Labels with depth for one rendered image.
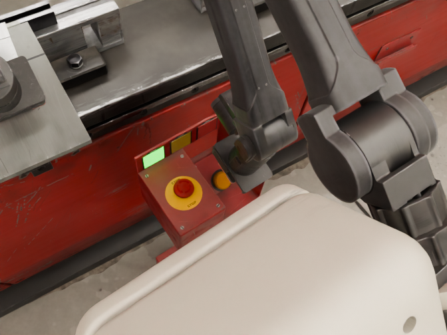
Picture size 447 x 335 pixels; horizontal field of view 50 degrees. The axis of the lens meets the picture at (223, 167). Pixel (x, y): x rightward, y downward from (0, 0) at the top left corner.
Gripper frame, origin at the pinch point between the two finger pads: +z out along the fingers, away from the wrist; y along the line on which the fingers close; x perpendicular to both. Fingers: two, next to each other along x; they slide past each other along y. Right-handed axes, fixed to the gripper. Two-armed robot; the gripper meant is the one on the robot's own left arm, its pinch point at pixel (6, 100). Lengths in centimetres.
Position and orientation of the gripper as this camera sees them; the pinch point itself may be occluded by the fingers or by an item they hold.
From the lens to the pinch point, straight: 80.1
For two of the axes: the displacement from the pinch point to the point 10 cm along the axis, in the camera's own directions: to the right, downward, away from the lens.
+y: -8.6, 4.3, -2.8
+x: 4.1, 9.0, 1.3
